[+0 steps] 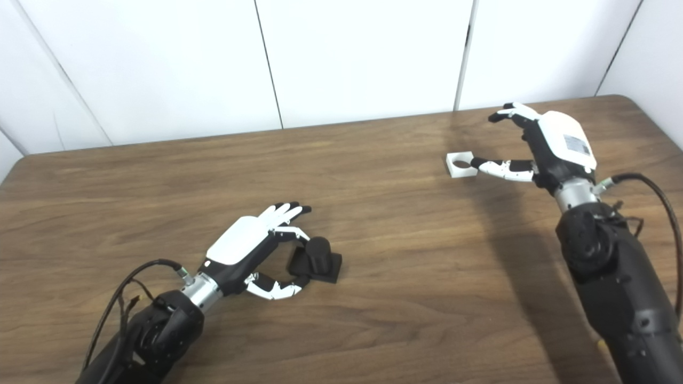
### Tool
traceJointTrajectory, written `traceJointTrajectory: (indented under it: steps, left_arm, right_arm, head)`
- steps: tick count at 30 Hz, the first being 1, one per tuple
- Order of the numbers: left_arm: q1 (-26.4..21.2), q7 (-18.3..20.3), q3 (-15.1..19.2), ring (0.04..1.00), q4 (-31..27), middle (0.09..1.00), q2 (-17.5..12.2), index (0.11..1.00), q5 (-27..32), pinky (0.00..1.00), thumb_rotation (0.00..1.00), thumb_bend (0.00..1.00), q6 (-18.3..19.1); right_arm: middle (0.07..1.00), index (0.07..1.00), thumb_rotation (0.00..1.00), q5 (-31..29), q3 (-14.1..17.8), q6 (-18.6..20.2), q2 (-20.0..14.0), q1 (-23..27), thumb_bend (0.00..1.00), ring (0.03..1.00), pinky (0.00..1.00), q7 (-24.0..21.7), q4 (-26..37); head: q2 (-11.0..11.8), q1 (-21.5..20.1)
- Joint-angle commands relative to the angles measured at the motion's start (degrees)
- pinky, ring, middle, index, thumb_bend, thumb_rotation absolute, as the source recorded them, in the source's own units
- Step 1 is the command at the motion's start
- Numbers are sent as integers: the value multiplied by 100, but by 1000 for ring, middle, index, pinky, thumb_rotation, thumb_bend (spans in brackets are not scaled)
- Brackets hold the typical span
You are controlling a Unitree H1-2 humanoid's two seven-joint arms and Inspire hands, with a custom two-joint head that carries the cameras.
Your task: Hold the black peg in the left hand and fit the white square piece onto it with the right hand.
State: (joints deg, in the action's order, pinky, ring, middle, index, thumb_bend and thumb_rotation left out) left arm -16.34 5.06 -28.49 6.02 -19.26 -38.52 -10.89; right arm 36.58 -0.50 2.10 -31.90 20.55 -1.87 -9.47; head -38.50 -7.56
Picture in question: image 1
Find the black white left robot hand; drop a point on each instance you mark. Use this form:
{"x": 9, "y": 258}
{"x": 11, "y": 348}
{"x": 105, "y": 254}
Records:
{"x": 240, "y": 242}

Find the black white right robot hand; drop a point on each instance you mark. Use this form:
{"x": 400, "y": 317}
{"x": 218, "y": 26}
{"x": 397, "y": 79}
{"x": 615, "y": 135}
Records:
{"x": 560, "y": 144}

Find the black peg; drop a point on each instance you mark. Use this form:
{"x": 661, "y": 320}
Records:
{"x": 320, "y": 261}

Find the white square piece with hole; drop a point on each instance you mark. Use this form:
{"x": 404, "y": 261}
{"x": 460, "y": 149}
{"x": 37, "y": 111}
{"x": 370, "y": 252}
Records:
{"x": 458, "y": 170}

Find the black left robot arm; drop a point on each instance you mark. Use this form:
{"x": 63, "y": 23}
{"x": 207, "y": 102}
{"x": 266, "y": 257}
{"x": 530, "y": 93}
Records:
{"x": 155, "y": 336}

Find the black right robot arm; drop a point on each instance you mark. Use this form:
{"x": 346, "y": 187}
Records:
{"x": 619, "y": 277}

